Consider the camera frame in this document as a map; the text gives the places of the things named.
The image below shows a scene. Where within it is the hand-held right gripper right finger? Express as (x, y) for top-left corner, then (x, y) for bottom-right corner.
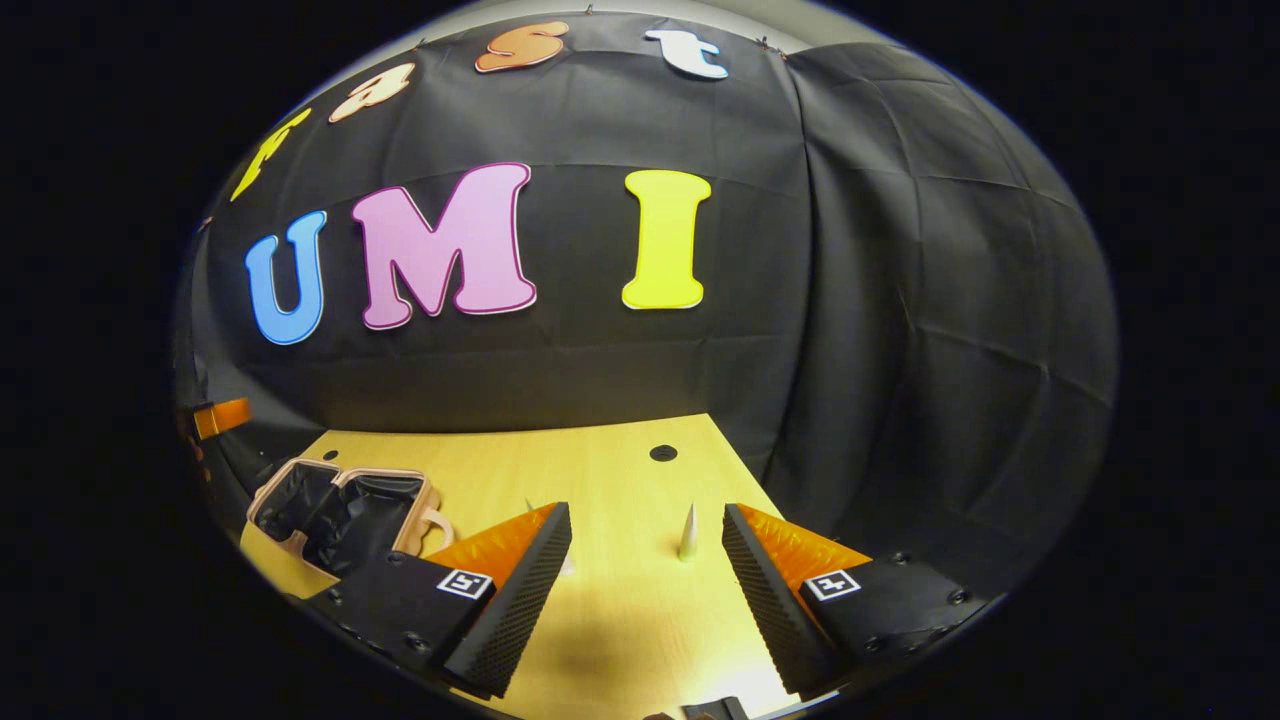
(721, 503), (993, 700)

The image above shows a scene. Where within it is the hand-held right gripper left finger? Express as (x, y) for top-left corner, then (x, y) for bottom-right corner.
(308, 502), (573, 700)

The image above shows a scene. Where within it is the pink suitcase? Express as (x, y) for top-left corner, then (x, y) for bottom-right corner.
(246, 457), (456, 581)

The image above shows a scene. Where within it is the black backdrop cloth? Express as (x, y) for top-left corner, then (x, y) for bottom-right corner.
(175, 12), (1119, 601)

